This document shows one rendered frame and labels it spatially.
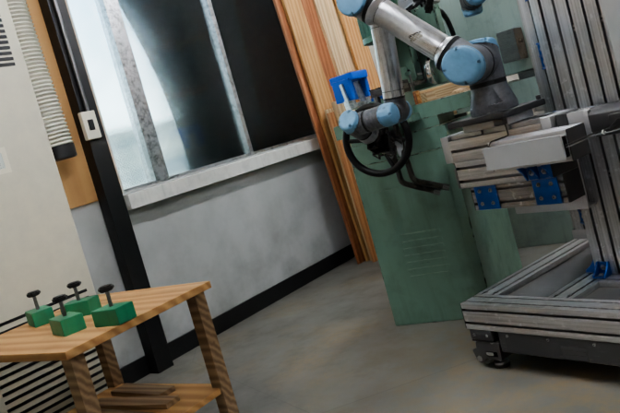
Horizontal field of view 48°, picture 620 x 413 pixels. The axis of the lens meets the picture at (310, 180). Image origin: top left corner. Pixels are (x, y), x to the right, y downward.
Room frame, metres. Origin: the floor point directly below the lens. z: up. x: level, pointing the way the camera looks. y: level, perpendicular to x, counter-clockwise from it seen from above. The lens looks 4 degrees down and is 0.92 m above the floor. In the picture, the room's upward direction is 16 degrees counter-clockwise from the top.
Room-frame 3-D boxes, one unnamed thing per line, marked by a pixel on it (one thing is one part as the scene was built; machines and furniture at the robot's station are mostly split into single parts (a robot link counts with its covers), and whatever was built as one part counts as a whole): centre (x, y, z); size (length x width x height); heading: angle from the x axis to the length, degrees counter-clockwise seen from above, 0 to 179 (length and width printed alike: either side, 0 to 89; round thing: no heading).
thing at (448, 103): (2.84, -0.44, 0.87); 0.61 x 0.30 x 0.06; 60
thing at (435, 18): (3.06, -0.70, 1.23); 0.09 x 0.08 x 0.15; 150
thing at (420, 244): (3.06, -0.52, 0.36); 0.58 x 0.45 x 0.71; 150
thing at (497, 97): (2.20, -0.63, 0.87); 0.15 x 0.15 x 0.10
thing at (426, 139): (3.06, -0.52, 0.76); 0.57 x 0.45 x 0.09; 150
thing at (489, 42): (2.19, -0.62, 0.98); 0.13 x 0.12 x 0.14; 146
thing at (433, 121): (2.90, -0.43, 0.82); 0.40 x 0.21 x 0.04; 60
